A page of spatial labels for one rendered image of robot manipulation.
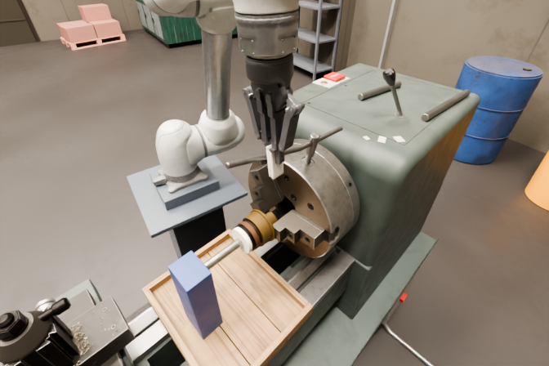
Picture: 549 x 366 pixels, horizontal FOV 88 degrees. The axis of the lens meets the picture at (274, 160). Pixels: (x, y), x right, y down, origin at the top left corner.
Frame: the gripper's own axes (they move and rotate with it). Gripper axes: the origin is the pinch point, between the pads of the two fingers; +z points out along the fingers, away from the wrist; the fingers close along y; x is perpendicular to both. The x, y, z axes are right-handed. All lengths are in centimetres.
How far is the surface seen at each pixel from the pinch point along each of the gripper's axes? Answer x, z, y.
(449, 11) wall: 352, 26, -81
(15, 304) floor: -81, 125, -138
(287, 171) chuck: 9.2, 11.1, -5.4
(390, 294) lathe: 42, 80, 19
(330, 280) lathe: 12.3, 46.6, 8.4
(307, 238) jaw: 5.2, 24.2, 4.8
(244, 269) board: -3.9, 43.4, -11.3
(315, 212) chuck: 8.9, 18.5, 4.1
